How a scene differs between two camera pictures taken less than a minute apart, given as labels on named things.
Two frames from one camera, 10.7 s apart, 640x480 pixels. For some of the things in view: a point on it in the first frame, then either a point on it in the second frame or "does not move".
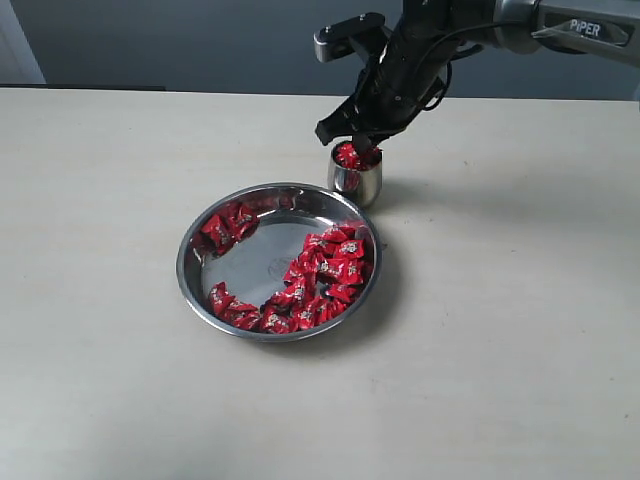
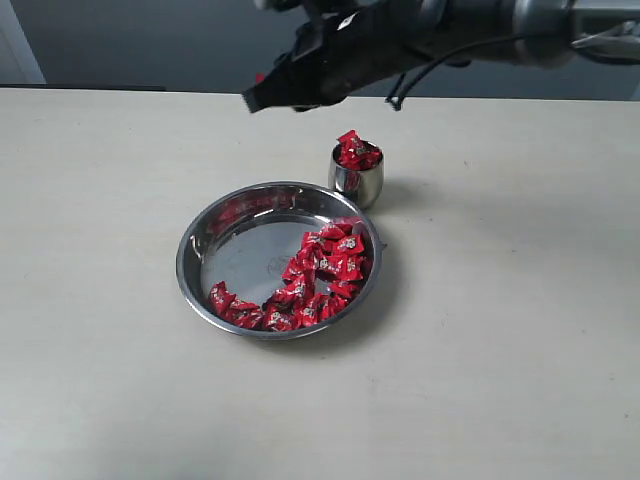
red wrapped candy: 220,299 does not move
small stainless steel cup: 361,186 does not move
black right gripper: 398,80 -> 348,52
